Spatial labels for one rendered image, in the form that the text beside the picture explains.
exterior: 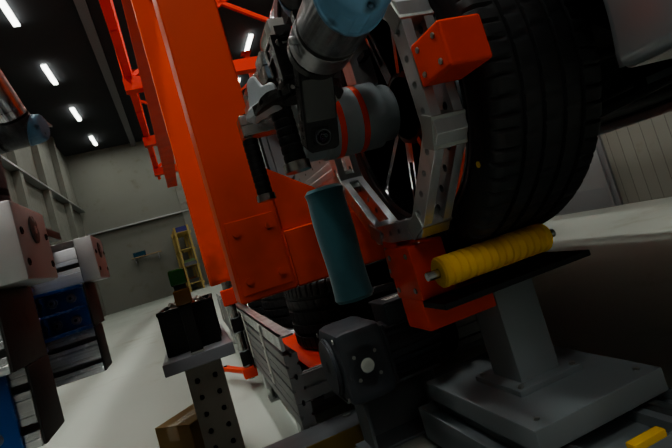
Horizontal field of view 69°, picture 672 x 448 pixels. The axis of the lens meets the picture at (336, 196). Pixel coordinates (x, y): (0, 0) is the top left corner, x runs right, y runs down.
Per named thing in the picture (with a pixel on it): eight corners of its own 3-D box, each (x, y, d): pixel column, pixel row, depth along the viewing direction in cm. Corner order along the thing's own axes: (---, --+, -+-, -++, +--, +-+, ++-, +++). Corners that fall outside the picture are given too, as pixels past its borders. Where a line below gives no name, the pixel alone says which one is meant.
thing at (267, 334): (327, 402, 142) (305, 328, 143) (296, 415, 139) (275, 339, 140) (241, 322, 376) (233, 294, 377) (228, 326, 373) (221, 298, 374)
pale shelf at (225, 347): (235, 353, 121) (232, 341, 121) (165, 378, 116) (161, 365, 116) (224, 333, 162) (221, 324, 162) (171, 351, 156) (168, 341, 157)
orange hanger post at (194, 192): (235, 279, 316) (137, -72, 332) (205, 288, 310) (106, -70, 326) (233, 278, 334) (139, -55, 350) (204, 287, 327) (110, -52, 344)
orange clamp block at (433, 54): (462, 79, 80) (495, 56, 71) (420, 88, 77) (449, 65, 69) (449, 39, 80) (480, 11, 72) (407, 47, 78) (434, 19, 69)
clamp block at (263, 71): (319, 70, 81) (310, 40, 81) (266, 79, 78) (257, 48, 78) (311, 81, 86) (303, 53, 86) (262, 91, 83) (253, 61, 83)
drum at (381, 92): (410, 134, 98) (390, 68, 99) (311, 158, 91) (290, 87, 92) (384, 151, 111) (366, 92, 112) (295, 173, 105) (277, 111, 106)
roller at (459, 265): (568, 245, 95) (558, 217, 96) (439, 293, 86) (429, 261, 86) (547, 247, 101) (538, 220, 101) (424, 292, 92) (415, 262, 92)
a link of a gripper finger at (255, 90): (240, 91, 75) (279, 64, 69) (251, 127, 74) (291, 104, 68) (223, 90, 72) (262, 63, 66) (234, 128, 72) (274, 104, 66)
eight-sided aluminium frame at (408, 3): (501, 221, 78) (400, -94, 81) (467, 233, 76) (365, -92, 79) (376, 242, 129) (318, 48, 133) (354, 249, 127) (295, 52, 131)
